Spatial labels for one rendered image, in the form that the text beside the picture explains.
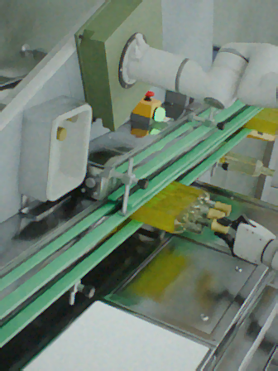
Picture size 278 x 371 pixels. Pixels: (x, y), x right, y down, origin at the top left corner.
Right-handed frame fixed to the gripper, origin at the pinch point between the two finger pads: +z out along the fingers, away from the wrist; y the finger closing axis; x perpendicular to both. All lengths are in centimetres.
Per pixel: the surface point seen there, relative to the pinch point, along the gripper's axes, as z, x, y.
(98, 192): 24.4, 28.0, 8.6
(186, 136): 31.0, -18.0, 13.8
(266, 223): 8.9, -42.7, -15.8
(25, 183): 30, 49, 15
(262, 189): 263, -526, -239
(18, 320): 5, 69, -3
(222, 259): 0.8, -4.3, -12.5
